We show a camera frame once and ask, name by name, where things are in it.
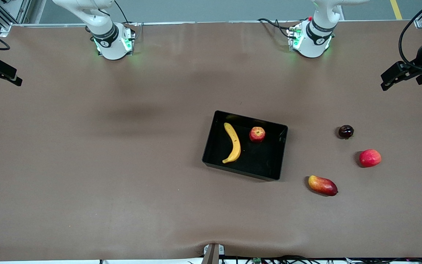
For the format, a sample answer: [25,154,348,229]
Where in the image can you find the red apple with stem dimple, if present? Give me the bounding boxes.
[249,126,266,143]

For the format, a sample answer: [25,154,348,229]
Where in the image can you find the black plastic box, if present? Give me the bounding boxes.
[202,110,288,181]

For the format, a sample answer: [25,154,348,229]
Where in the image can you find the yellow banana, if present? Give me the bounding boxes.
[222,122,241,164]

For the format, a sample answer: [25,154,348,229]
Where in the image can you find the dark purple plum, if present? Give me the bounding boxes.
[338,125,355,140]

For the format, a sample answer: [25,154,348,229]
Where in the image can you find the smooth red round fruit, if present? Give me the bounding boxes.
[359,149,382,168]

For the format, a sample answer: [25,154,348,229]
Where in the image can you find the red yellow mango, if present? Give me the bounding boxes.
[308,175,339,197]

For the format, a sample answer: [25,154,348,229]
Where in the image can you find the brown table cover sheet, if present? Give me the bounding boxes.
[0,20,422,261]

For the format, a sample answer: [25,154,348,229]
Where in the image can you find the black right arm base cable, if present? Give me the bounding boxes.
[114,0,140,26]

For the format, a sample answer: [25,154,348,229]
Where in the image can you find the black arm base cable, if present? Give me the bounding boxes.
[114,0,140,26]
[257,18,296,39]

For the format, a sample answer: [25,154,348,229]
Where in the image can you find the black left arm base cable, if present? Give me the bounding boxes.
[257,18,296,39]

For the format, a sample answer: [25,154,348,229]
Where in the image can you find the silver table edge rail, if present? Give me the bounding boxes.
[11,20,417,27]

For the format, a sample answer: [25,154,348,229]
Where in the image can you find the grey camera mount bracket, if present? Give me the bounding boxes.
[201,243,225,264]

